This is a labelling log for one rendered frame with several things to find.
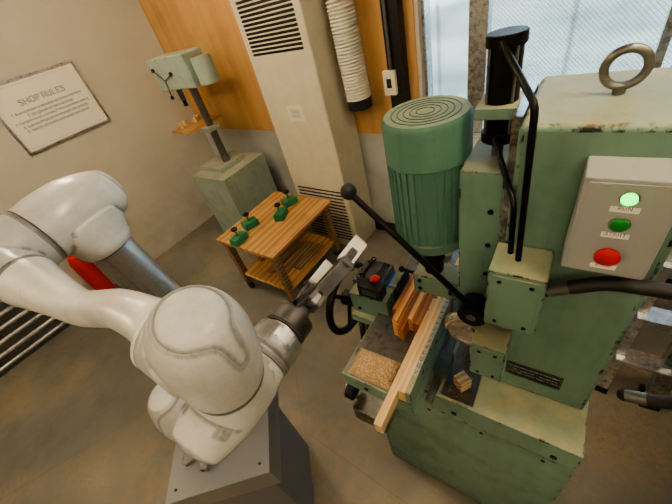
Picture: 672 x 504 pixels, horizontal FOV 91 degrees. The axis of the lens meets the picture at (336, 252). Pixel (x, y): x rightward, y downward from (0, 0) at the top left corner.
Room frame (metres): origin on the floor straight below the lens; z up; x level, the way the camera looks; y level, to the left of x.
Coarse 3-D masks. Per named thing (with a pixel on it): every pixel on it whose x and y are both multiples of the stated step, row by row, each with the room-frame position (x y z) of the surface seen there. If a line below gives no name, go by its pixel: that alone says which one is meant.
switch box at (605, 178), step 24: (600, 168) 0.33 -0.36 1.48; (624, 168) 0.32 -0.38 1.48; (648, 168) 0.30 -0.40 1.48; (600, 192) 0.31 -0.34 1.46; (624, 192) 0.29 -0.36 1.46; (648, 192) 0.28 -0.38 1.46; (576, 216) 0.32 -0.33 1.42; (600, 216) 0.30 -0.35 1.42; (624, 216) 0.29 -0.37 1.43; (648, 216) 0.27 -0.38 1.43; (576, 240) 0.32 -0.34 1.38; (600, 240) 0.30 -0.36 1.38; (624, 240) 0.28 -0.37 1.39; (648, 240) 0.27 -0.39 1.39; (576, 264) 0.31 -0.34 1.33; (624, 264) 0.27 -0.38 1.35; (648, 264) 0.26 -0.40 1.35
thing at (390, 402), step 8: (432, 312) 0.59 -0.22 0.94; (424, 320) 0.57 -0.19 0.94; (424, 328) 0.55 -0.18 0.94; (416, 336) 0.53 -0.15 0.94; (416, 344) 0.51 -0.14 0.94; (408, 352) 0.49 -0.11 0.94; (408, 360) 0.47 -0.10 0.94; (400, 368) 0.45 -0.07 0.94; (400, 376) 0.43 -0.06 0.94; (392, 384) 0.42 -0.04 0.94; (392, 392) 0.40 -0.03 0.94; (384, 400) 0.39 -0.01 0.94; (392, 400) 0.38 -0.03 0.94; (384, 408) 0.37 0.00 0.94; (392, 408) 0.37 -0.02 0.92; (384, 416) 0.35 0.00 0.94; (376, 424) 0.34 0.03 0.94; (384, 424) 0.34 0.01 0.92
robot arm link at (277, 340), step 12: (264, 324) 0.37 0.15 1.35; (276, 324) 0.36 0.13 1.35; (264, 336) 0.34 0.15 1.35; (276, 336) 0.34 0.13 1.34; (288, 336) 0.34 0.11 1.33; (264, 348) 0.32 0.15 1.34; (276, 348) 0.32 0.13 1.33; (288, 348) 0.33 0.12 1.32; (300, 348) 0.34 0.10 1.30; (276, 360) 0.31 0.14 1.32; (288, 360) 0.32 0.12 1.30
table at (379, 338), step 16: (448, 256) 0.83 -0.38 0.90; (368, 320) 0.69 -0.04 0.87; (384, 320) 0.64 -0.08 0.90; (368, 336) 0.61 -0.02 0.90; (384, 336) 0.59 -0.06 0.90; (384, 352) 0.54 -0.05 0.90; (400, 352) 0.52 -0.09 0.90; (432, 368) 0.48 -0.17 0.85; (352, 384) 0.50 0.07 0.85; (368, 384) 0.46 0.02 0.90; (400, 400) 0.39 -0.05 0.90; (416, 400) 0.39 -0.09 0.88
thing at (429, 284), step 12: (420, 264) 0.67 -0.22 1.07; (444, 264) 0.64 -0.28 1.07; (420, 276) 0.62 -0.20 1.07; (432, 276) 0.61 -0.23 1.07; (444, 276) 0.60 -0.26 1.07; (456, 276) 0.58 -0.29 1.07; (420, 288) 0.62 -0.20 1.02; (432, 288) 0.60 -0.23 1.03; (444, 288) 0.58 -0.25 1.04; (456, 288) 0.56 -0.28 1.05; (456, 300) 0.56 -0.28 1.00
